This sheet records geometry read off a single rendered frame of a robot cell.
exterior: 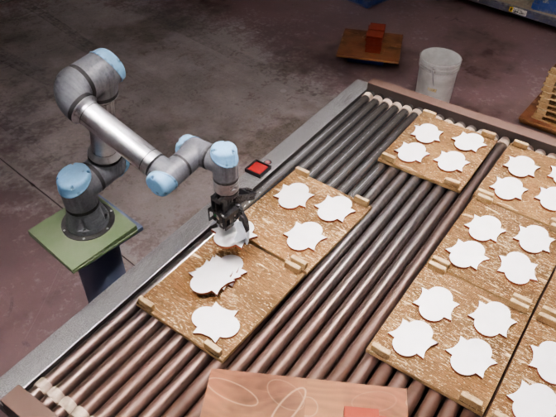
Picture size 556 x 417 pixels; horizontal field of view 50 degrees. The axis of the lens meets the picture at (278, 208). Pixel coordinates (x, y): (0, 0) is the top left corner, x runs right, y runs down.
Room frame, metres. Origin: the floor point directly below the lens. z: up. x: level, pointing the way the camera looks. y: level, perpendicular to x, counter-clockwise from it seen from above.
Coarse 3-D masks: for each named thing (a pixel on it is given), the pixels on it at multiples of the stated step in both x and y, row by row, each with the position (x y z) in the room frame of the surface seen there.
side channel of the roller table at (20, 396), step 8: (8, 392) 0.83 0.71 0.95; (16, 392) 0.83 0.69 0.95; (24, 392) 0.83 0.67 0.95; (0, 400) 0.81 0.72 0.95; (8, 400) 0.81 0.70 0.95; (16, 400) 0.81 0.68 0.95; (24, 400) 0.81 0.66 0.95; (32, 400) 0.81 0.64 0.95; (8, 408) 0.79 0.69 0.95; (16, 408) 0.79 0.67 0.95; (24, 408) 0.79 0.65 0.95; (32, 408) 0.79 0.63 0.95; (40, 408) 0.79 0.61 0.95; (48, 408) 0.79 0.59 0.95; (16, 416) 0.77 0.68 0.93; (24, 416) 0.76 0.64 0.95; (32, 416) 0.76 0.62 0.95; (40, 416) 0.76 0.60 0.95; (48, 416) 0.76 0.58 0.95; (56, 416) 0.76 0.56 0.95
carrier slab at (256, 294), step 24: (192, 264) 1.31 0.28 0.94; (264, 264) 1.32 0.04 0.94; (168, 288) 1.21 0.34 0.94; (240, 288) 1.21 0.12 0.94; (264, 288) 1.21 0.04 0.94; (288, 288) 1.21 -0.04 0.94; (168, 312) 1.11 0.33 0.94; (192, 312) 1.12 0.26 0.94; (240, 312) 1.12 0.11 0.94; (264, 312) 1.12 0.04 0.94; (192, 336) 1.03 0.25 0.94; (240, 336) 1.03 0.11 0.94
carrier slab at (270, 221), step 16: (288, 176) 1.77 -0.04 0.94; (272, 192) 1.68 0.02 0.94; (320, 192) 1.68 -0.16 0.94; (336, 192) 1.69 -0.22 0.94; (256, 208) 1.59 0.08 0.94; (272, 208) 1.59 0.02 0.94; (304, 208) 1.59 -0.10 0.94; (352, 208) 1.59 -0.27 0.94; (368, 208) 1.59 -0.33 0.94; (256, 224) 1.50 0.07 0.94; (272, 224) 1.51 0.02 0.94; (288, 224) 1.51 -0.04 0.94; (320, 224) 1.51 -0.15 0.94; (336, 224) 1.51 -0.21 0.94; (352, 224) 1.51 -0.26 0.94; (256, 240) 1.43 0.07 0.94; (272, 240) 1.43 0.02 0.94; (336, 240) 1.43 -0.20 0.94; (288, 256) 1.35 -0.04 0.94; (304, 256) 1.35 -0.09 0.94; (320, 256) 1.35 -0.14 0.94; (304, 272) 1.29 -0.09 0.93
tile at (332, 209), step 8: (328, 200) 1.63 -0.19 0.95; (336, 200) 1.63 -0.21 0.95; (344, 200) 1.63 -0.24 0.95; (320, 208) 1.58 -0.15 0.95; (328, 208) 1.58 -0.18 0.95; (336, 208) 1.58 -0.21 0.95; (344, 208) 1.58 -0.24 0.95; (320, 216) 1.54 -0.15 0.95; (328, 216) 1.54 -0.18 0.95; (336, 216) 1.54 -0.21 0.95; (344, 216) 1.54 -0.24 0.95
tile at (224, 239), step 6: (216, 228) 1.36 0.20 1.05; (222, 228) 1.36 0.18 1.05; (234, 228) 1.36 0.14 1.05; (252, 228) 1.37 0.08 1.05; (216, 234) 1.33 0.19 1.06; (222, 234) 1.33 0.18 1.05; (228, 234) 1.33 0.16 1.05; (234, 234) 1.33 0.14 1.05; (252, 234) 1.34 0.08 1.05; (216, 240) 1.30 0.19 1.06; (222, 240) 1.30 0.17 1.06; (228, 240) 1.31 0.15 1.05; (222, 246) 1.28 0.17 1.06; (228, 246) 1.28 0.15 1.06; (234, 246) 1.29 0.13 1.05; (240, 246) 1.28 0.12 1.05
